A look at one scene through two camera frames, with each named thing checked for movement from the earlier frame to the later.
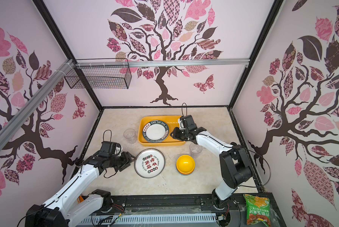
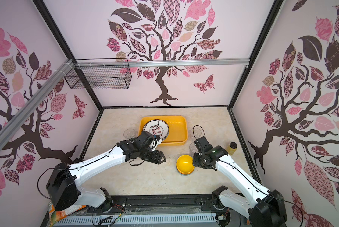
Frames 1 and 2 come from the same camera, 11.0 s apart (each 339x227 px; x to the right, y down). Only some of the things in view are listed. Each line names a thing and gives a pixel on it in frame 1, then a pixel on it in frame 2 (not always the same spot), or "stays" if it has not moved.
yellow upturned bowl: (185, 164) stays
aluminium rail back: (90, 65) stays
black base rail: (177, 204) stays
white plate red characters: (150, 162) → (157, 127)
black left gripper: (126, 156) → (157, 157)
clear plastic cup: (195, 149) stays
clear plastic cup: (130, 135) stays
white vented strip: (180, 220) stays
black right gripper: (176, 131) → (195, 161)
